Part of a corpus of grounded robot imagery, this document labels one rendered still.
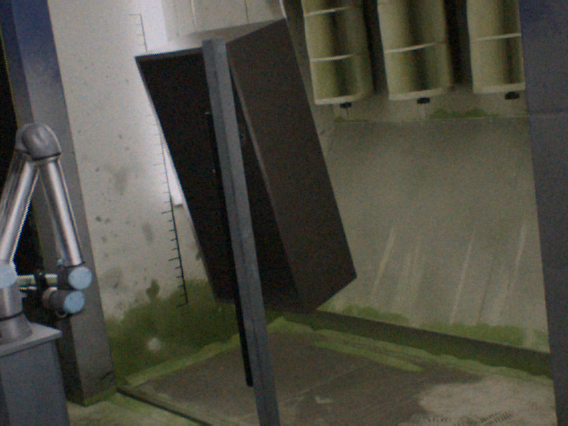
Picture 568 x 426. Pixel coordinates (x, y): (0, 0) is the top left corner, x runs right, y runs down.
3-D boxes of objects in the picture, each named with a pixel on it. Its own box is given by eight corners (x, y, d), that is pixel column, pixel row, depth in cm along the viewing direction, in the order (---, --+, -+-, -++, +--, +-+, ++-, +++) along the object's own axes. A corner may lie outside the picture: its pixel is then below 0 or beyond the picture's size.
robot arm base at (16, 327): (-6, 348, 349) (-11, 323, 348) (-27, 341, 364) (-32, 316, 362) (41, 333, 361) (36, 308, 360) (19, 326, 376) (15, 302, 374)
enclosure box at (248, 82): (264, 268, 465) (191, 32, 428) (357, 277, 423) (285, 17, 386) (215, 301, 443) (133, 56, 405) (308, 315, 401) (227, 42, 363)
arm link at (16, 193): (-33, 303, 364) (24, 117, 368) (-41, 295, 379) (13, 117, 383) (6, 311, 371) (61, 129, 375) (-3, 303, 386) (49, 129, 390)
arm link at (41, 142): (57, 120, 363) (98, 286, 376) (48, 120, 373) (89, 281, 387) (27, 127, 357) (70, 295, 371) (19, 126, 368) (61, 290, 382)
